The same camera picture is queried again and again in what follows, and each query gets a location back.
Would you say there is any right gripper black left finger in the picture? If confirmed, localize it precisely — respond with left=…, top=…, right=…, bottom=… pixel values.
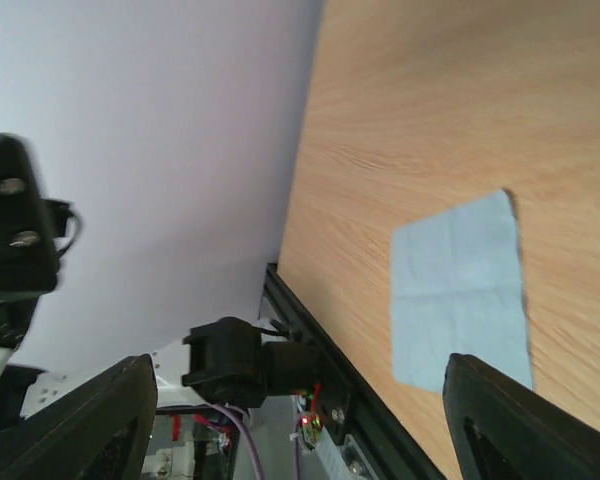
left=0, top=354, right=157, bottom=479

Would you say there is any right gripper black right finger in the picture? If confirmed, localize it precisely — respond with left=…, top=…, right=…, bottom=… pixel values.
left=443, top=354, right=600, bottom=479

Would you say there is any light blue cleaning cloth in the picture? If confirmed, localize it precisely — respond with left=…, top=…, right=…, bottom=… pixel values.
left=390, top=190, right=533, bottom=393

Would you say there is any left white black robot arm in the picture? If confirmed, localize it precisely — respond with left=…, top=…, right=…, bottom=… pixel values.
left=0, top=134, right=320, bottom=479

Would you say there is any left black circuit board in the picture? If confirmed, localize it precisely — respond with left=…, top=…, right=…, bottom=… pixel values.
left=294, top=394, right=323, bottom=453

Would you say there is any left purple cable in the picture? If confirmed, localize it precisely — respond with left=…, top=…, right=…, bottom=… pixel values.
left=209, top=404, right=304, bottom=480

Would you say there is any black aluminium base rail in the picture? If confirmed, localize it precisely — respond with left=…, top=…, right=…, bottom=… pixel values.
left=263, top=263, right=444, bottom=479

